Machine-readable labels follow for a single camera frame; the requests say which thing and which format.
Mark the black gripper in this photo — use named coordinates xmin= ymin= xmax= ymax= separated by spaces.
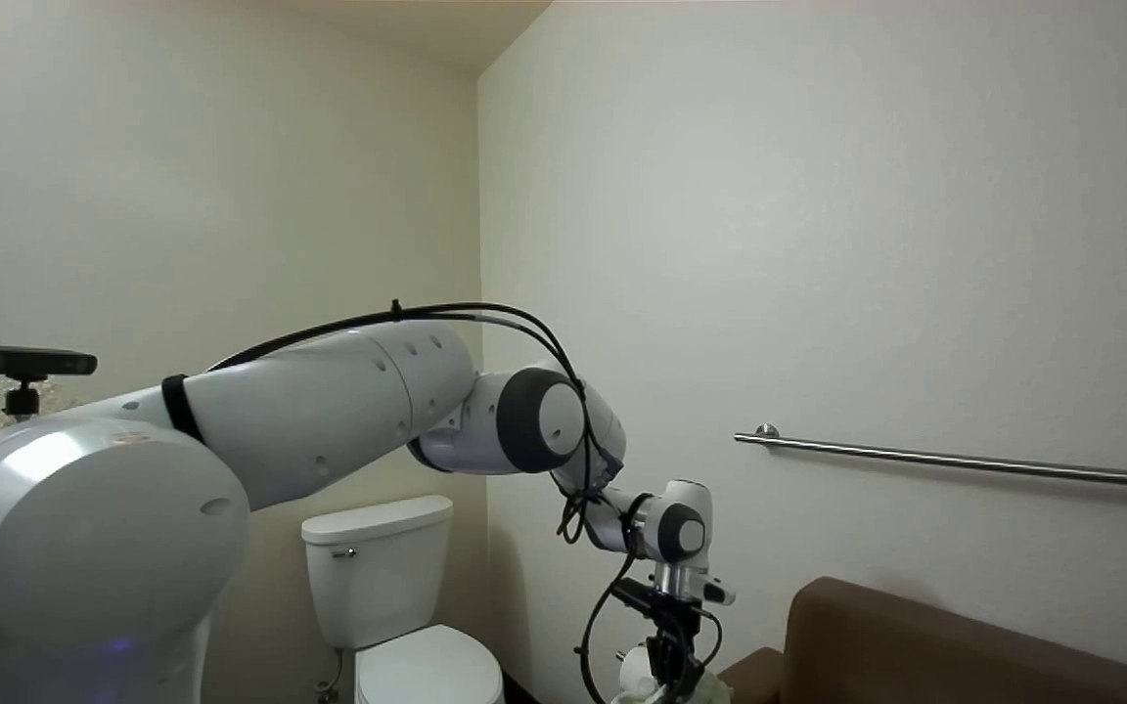
xmin=646 ymin=621 xmax=714 ymax=704

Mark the white and blue towel cloth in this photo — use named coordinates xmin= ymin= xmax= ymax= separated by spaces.
xmin=613 ymin=643 xmax=737 ymax=704

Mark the brown sofa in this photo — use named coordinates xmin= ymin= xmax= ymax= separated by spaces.
xmin=718 ymin=574 xmax=1127 ymax=704

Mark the white toilet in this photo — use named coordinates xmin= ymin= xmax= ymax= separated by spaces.
xmin=299 ymin=495 xmax=510 ymax=704

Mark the chrome wall grab bar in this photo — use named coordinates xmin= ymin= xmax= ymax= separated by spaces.
xmin=733 ymin=418 xmax=1127 ymax=496

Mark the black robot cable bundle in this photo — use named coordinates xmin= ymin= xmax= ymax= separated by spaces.
xmin=206 ymin=299 xmax=634 ymax=704

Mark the black strap on arm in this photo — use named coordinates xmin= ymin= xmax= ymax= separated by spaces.
xmin=157 ymin=373 xmax=206 ymax=448

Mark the black camera on stand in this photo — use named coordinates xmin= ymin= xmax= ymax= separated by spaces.
xmin=0 ymin=341 xmax=101 ymax=422

